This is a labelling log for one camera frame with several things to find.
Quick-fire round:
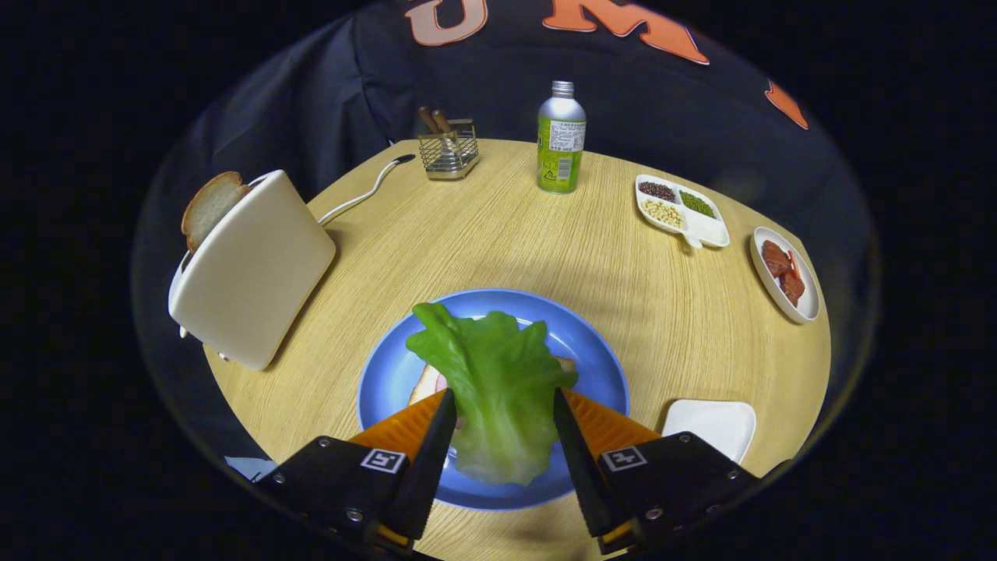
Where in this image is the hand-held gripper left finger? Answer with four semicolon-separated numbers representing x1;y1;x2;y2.
255;388;458;556

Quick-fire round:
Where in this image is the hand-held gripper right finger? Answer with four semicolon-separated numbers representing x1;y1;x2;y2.
553;387;760;556

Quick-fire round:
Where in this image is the green lettuce leaf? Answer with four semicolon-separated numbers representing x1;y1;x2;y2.
405;302;580;486

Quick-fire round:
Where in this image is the brown toast slice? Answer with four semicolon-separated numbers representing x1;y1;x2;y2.
181;171;252;254

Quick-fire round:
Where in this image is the white bread slice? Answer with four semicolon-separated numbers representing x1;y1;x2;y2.
407;356;578;408

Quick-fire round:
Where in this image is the blue round plate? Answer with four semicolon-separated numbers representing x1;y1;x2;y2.
358;289;630;512

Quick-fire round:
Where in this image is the small white square plate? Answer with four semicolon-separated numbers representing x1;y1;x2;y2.
661;399;757;464

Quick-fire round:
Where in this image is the white toaster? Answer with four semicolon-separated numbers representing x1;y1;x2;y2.
168;170;337;372

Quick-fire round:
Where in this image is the pile of yellow soybeans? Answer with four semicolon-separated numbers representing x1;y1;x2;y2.
642;199;685;230

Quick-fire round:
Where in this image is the white divided dish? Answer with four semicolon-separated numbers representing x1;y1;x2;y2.
635;174;731;250

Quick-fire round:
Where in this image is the white oval plate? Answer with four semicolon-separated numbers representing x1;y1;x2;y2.
750;226;821;325

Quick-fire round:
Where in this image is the green bottle with silver cap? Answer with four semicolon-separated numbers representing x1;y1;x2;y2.
537;80;587;195

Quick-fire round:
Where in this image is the white toaster cable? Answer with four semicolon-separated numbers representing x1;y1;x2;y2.
318;153;417;227

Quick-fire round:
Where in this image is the metal wire holder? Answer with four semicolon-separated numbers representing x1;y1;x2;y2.
417;118;481;181

